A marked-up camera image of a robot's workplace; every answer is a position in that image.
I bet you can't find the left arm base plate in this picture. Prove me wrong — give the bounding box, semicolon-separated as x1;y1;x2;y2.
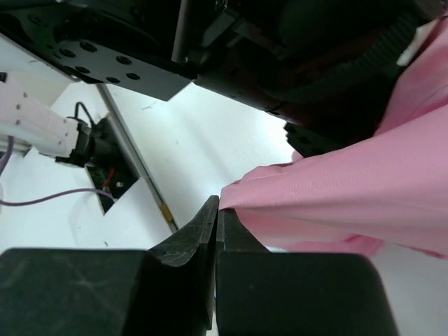
86;118;139;214

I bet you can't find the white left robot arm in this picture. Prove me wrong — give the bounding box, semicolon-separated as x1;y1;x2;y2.
1;1;447;167

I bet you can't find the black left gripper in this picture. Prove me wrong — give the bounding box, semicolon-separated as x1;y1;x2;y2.
1;0;446;157

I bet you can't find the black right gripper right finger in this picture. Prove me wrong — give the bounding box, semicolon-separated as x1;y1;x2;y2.
216;210;398;335

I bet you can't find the pink pillowcase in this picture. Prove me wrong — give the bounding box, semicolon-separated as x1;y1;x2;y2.
220;16;447;258

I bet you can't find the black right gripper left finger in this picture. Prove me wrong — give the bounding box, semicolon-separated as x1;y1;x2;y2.
1;196;219;335

